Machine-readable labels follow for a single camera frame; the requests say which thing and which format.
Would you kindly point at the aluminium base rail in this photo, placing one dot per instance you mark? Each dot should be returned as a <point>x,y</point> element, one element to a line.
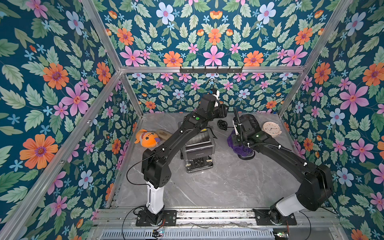
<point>217,224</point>

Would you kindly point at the silver espresso coffee machine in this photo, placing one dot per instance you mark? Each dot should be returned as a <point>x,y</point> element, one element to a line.
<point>198,151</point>

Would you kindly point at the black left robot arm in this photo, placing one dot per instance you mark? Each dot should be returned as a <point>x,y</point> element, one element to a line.
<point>155,163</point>

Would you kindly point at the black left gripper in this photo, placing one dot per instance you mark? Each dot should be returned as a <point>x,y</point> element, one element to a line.
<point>221,113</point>

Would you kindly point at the pink round alarm clock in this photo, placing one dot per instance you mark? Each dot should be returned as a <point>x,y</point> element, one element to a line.
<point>272,128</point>

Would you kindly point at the purple microfiber cloth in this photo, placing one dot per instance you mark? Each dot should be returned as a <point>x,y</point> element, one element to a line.
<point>244,153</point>

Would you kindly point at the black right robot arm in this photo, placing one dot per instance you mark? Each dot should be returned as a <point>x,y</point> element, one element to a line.
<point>316,186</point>

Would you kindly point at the black capsule coffee machine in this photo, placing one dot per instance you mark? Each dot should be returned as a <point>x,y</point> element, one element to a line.
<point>247,124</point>

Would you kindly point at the black hook rail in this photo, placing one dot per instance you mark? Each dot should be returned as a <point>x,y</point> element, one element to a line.
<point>211,70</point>

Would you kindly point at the orange plush toy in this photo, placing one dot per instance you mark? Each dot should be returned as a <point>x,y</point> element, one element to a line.
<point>147,139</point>

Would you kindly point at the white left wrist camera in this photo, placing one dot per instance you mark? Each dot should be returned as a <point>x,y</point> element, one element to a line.
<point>216,93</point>

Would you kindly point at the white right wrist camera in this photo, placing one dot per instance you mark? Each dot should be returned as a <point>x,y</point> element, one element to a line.
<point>235,127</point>

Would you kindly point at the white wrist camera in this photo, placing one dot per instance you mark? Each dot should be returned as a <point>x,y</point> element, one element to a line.
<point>216,93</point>
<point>235,127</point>

